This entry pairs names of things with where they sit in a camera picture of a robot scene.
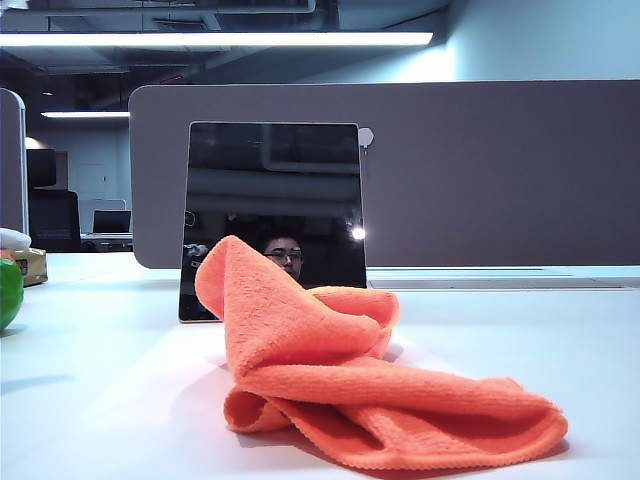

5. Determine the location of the orange microfiber cloth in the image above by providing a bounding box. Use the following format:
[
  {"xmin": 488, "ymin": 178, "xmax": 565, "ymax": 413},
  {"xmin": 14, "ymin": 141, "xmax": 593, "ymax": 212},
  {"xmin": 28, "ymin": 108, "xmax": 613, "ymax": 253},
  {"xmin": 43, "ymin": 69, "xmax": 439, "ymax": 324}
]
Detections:
[{"xmin": 194, "ymin": 234, "xmax": 570, "ymax": 471}]

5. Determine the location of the large grey desk partition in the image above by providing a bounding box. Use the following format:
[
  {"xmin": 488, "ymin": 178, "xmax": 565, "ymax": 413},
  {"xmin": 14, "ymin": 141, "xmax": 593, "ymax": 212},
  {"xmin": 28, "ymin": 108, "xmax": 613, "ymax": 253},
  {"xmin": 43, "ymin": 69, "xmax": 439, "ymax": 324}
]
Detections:
[{"xmin": 128, "ymin": 79, "xmax": 640, "ymax": 271}]

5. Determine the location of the open laptop computer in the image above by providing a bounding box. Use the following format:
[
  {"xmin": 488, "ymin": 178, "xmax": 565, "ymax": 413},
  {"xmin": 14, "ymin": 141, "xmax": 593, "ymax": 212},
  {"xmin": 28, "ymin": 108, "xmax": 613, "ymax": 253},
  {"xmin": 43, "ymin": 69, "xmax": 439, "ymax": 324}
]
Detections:
[{"xmin": 92, "ymin": 209, "xmax": 133, "ymax": 235}]

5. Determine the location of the background office desk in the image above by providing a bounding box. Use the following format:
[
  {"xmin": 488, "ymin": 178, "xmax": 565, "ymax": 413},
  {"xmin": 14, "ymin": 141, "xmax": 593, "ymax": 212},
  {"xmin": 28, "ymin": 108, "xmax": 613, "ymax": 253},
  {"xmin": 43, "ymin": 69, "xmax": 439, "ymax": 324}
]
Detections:
[{"xmin": 79, "ymin": 232, "xmax": 134, "ymax": 252}]

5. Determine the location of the long ceiling light strip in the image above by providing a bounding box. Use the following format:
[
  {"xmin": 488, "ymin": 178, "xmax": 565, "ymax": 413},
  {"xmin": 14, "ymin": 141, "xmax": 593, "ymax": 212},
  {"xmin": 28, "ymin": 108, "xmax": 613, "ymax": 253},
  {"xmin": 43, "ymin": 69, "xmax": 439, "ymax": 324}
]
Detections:
[{"xmin": 0, "ymin": 31, "xmax": 435, "ymax": 50}]

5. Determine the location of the short ceiling light strip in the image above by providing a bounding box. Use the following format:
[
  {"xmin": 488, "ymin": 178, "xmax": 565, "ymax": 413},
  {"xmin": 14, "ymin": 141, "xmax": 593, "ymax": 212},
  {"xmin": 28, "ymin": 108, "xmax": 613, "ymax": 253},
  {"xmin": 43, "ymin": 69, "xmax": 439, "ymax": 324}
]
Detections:
[{"xmin": 40, "ymin": 110, "xmax": 132, "ymax": 120}]

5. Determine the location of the black office chair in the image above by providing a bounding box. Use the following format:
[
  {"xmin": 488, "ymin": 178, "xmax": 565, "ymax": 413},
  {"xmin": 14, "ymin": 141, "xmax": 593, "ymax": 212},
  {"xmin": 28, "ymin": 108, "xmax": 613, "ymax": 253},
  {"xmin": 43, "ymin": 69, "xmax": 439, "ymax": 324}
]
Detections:
[{"xmin": 27, "ymin": 148, "xmax": 82, "ymax": 253}]

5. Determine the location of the tan tissue box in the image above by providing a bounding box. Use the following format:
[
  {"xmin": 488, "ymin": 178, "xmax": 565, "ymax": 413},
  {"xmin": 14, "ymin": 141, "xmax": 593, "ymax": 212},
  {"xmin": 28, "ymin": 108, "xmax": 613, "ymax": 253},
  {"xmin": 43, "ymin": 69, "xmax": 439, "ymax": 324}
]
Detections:
[{"xmin": 9, "ymin": 248, "xmax": 49, "ymax": 287}]

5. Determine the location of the white tissue sheet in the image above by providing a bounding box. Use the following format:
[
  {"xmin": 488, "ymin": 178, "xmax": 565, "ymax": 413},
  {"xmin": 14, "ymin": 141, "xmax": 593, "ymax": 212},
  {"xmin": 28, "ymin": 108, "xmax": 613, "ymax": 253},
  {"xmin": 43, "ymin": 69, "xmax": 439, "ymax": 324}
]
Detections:
[{"xmin": 0, "ymin": 227, "xmax": 34, "ymax": 251}]

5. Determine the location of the green round toy fruit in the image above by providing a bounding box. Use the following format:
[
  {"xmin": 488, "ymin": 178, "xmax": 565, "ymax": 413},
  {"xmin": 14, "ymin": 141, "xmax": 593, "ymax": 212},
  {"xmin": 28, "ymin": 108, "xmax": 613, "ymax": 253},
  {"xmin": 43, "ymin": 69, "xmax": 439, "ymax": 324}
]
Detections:
[{"xmin": 0, "ymin": 258, "xmax": 25, "ymax": 331}]

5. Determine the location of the narrow grey partition panel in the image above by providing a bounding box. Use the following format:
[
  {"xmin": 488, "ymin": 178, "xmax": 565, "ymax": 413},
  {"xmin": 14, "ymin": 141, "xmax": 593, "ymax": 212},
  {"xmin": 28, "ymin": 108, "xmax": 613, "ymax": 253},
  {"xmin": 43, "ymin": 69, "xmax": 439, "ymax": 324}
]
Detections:
[{"xmin": 0, "ymin": 87, "xmax": 29, "ymax": 236}]

